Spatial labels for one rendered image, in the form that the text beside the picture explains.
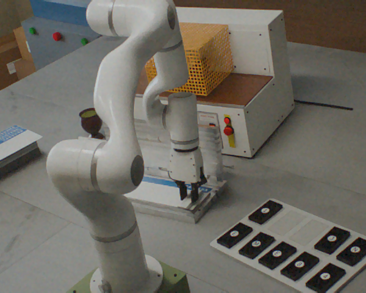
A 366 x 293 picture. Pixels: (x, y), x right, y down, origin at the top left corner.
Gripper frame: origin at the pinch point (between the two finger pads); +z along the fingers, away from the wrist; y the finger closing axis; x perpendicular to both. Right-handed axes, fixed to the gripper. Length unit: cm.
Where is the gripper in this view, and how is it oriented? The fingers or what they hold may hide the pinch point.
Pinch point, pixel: (188, 193)
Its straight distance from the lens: 236.4
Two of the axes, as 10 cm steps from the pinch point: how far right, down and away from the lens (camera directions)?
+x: 5.4, -3.2, 7.8
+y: 8.4, 1.2, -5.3
